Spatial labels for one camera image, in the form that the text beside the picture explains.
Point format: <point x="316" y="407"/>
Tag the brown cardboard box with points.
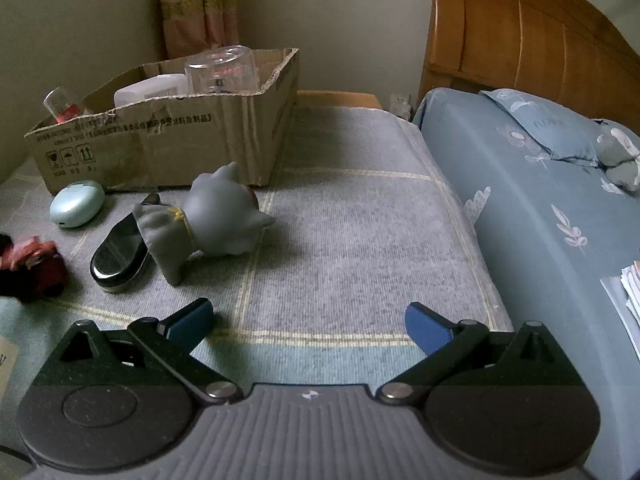
<point x="200" y="145"/>

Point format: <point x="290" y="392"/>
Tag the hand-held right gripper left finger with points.
<point x="187" y="327"/>

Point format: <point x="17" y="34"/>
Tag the glass bottle with gold contents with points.
<point x="60" y="105"/>

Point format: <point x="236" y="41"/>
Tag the wooden headboard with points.
<point x="515" y="35"/>

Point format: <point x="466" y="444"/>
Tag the teal round case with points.
<point x="77" y="203"/>

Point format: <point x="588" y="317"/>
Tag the glossy black case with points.
<point x="117" y="255"/>

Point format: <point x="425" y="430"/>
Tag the pink patterned curtain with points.
<point x="197" y="10"/>

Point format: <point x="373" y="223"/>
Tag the white wall socket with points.
<point x="400" y="105"/>

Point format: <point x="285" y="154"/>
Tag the grey and teal striped mat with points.
<point x="350" y="240"/>

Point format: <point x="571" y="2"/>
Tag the clear plastic jar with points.
<point x="220" y="70"/>

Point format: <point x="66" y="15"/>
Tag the blue floral pillow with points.
<point x="545" y="125"/>

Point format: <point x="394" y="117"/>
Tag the white plastic bottle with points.
<point x="145" y="91"/>

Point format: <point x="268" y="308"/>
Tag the wooden nightstand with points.
<point x="340" y="99"/>

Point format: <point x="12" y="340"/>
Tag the grey cat figurine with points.
<point x="215" y="215"/>

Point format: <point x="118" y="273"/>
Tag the blue floral bed sheet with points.
<point x="540" y="285"/>

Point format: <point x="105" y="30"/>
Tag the stack of papers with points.
<point x="632" y="290"/>

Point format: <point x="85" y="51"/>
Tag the red toy train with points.
<point x="35" y="265"/>

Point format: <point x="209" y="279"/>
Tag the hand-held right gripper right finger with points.
<point x="425" y="327"/>

